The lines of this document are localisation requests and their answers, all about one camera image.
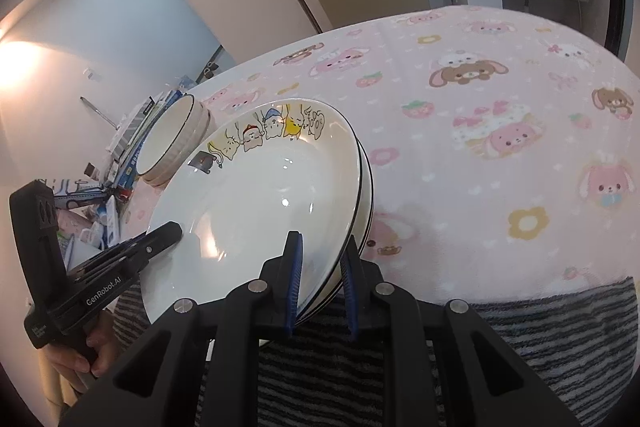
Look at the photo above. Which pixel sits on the person's left hand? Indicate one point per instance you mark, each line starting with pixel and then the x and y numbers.
pixel 102 347

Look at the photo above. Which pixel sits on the pair of slippers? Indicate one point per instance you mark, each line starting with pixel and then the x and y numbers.
pixel 211 68

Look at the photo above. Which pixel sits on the pink printed blanket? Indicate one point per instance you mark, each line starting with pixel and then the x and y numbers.
pixel 450 182

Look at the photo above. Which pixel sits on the metal rod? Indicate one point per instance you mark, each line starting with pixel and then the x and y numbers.
pixel 100 112

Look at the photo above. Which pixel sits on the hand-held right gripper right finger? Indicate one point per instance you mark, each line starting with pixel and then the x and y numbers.
pixel 348 287

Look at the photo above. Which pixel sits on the white ribbed bowl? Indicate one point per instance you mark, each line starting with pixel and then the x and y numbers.
pixel 210 124
pixel 165 137

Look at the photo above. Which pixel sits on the grey striped shirt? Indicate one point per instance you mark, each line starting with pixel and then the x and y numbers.
pixel 550 337

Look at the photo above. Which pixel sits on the pile of small boxes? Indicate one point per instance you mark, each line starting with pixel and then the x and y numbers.
pixel 135 122

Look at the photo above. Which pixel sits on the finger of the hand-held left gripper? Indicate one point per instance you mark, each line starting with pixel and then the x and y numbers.
pixel 155 239
pixel 105 267

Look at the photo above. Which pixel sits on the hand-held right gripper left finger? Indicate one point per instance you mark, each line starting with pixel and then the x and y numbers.
pixel 295 277

